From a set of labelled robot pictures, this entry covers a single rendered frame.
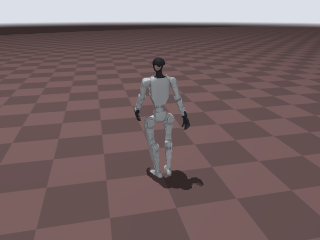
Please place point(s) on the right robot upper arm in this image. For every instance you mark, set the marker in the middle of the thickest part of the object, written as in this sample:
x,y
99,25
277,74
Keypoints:
x,y
175,88

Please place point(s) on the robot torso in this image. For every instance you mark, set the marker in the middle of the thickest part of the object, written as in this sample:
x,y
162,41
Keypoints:
x,y
159,91

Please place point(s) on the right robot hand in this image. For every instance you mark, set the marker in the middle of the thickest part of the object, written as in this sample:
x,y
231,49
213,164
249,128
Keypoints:
x,y
186,122

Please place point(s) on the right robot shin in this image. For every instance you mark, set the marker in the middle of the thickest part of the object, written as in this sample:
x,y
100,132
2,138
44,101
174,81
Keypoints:
x,y
168,155

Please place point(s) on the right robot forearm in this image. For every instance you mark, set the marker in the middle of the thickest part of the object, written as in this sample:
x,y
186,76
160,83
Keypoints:
x,y
180,106

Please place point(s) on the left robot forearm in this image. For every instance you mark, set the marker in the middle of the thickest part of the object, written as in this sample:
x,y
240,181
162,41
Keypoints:
x,y
139,103

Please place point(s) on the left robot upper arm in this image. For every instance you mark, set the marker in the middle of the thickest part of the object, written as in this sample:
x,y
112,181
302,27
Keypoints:
x,y
143,89

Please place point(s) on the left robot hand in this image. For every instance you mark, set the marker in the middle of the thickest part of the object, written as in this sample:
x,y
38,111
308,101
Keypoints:
x,y
136,114

